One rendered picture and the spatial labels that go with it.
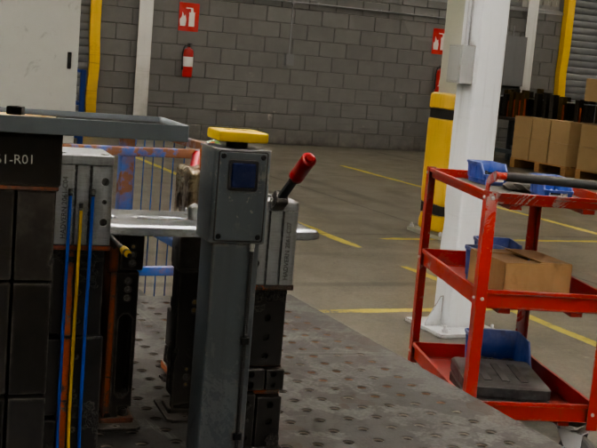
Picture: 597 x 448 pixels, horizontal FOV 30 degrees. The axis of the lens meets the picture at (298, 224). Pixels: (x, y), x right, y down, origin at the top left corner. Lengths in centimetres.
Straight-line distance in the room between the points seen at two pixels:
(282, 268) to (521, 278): 214
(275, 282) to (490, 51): 398
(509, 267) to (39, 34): 661
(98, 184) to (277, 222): 25
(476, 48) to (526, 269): 199
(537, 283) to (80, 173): 239
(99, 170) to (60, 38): 823
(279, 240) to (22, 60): 815
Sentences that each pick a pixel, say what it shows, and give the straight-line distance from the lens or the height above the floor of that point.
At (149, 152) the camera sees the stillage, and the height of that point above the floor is 93.
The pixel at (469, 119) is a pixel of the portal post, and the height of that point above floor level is 104.
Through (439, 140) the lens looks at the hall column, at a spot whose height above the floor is 74.
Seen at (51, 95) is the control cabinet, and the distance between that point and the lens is 965.
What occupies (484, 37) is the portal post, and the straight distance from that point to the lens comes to 540.
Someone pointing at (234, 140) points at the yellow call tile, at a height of 115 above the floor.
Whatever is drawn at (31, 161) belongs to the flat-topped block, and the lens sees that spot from 125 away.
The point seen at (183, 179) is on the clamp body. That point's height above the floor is 104.
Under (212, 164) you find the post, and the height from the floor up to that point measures 112.
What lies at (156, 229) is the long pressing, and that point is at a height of 100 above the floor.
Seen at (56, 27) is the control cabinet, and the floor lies 137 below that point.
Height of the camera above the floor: 125
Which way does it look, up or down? 8 degrees down
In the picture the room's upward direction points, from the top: 5 degrees clockwise
